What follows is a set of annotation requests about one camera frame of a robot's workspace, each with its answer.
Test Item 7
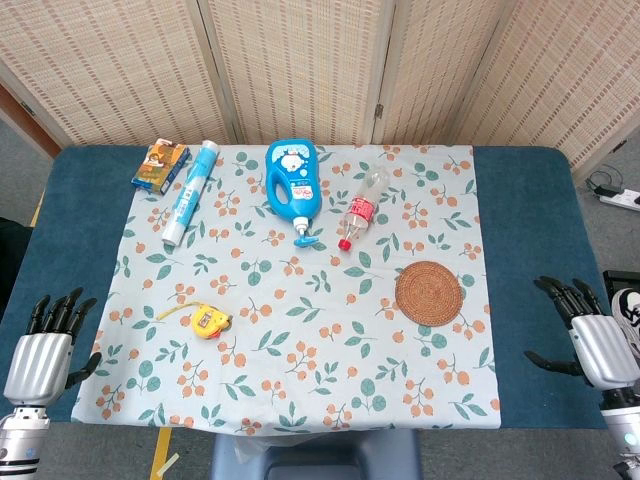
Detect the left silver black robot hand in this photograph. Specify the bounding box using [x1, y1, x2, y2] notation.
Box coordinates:
[2, 287, 103, 407]

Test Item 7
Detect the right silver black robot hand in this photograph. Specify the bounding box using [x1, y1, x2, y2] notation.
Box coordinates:
[523, 275, 640, 396]

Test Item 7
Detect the yellow tape measure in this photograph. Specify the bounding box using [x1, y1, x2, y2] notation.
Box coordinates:
[157, 301, 233, 341]

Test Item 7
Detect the black white sneaker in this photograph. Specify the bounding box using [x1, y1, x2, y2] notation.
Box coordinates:
[611, 288, 640, 359]

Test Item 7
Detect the black box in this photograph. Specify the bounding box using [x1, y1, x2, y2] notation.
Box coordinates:
[602, 269, 640, 301]

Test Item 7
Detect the black bag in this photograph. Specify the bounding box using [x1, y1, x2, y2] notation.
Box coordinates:
[0, 218, 34, 312]

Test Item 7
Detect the dark blue table cover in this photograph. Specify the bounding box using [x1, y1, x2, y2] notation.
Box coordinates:
[0, 144, 610, 431]

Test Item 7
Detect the white power strip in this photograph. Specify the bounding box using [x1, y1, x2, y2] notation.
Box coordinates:
[599, 188, 640, 210]

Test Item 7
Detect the round woven rattan coaster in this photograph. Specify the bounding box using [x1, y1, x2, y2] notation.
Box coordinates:
[394, 260, 460, 325]

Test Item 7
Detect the blue white tube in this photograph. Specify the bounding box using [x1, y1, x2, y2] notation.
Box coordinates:
[161, 140, 220, 247]

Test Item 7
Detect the orange blue carton box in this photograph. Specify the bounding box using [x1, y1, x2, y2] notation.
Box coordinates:
[131, 139, 191, 195]

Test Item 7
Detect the brown wooden door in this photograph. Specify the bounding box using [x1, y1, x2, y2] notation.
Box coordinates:
[0, 82, 62, 161]

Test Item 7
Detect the floral print tablecloth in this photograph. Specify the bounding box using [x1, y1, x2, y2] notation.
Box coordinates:
[69, 144, 502, 434]

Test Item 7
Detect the clear bottle red cap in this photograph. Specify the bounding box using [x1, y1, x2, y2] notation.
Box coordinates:
[337, 166, 391, 251]

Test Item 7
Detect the blue pump detergent bottle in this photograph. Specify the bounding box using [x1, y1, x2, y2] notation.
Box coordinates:
[264, 138, 321, 250]

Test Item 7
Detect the woven folding screen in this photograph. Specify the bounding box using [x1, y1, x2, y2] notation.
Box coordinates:
[0, 0, 640, 174]

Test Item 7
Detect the black power adapter cable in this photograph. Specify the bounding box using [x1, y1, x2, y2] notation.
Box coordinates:
[583, 163, 626, 197]

